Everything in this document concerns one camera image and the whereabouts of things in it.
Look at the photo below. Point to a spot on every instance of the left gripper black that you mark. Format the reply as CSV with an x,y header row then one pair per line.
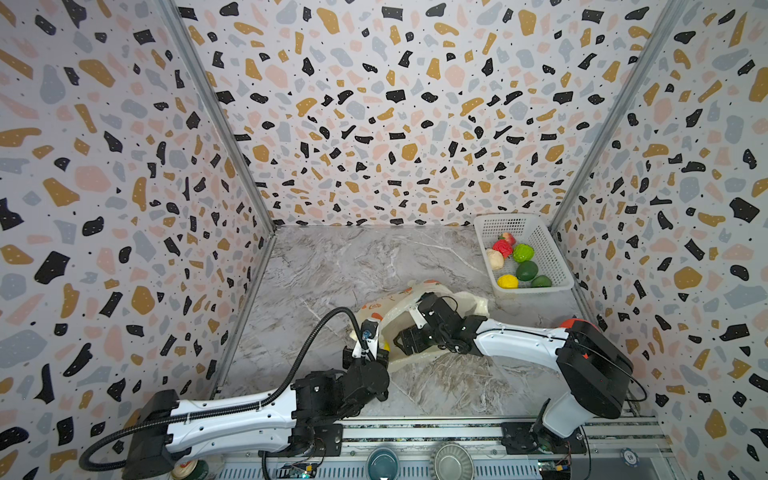
x,y
383,359

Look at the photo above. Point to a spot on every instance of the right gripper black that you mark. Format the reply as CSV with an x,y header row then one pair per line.
x,y
411,336

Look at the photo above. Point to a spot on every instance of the yellow translucent plastic bag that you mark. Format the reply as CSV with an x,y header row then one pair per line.
x,y
394,314

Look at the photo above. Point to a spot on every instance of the beige peach toy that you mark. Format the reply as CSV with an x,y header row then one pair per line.
x,y
495,259

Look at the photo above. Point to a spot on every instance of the dark green avocado toy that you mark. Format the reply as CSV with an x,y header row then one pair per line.
x,y
527,271

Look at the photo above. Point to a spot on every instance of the bright green fruit toy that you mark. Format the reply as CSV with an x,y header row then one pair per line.
x,y
523,253

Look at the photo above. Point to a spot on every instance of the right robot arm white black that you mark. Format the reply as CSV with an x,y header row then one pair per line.
x,y
595,371

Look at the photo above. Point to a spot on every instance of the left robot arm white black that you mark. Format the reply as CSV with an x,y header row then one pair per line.
x,y
306,415

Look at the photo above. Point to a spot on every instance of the green fruit in basket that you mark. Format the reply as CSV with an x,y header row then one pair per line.
x,y
541,281

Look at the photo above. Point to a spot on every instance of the teal bowl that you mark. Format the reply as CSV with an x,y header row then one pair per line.
x,y
382,464

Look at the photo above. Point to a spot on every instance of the small red strawberry toy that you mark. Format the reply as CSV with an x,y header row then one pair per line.
x,y
508,237

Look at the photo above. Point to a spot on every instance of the grey ribbed plate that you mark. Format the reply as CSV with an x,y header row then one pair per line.
x,y
451,461

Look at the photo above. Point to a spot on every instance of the white plastic mesh basket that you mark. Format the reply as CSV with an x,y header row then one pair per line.
x,y
527,229

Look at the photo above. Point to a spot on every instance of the tin can with label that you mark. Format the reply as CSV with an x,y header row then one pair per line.
x,y
191,470

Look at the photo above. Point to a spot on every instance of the small round white token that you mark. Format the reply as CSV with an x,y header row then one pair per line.
x,y
630,458

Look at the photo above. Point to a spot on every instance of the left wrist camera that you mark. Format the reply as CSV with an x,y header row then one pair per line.
x,y
366,345

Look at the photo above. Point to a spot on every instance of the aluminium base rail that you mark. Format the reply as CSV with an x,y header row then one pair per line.
x,y
471,448

